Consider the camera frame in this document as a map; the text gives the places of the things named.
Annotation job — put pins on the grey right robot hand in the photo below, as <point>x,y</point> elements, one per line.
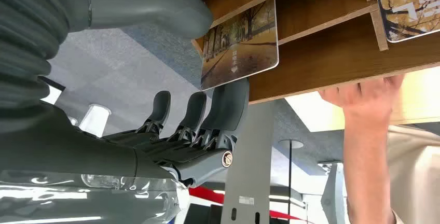
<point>68,153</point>

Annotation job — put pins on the wooden card rack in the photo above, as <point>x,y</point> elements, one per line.
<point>330,54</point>

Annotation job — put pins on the person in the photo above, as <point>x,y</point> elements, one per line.
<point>416,177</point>

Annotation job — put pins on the autumn tree card white print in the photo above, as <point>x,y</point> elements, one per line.
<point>409,6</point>

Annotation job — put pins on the white panel with black edge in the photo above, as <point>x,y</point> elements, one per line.
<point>51,93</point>

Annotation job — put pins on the grey curved panel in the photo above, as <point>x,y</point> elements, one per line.
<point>334,195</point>

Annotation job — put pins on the black pole with round disc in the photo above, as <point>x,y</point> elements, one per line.
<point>290,167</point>

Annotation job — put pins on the red stripe barrier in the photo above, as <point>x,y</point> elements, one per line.
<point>206,195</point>

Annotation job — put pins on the grey metal stand post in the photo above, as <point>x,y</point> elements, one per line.
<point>249,167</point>

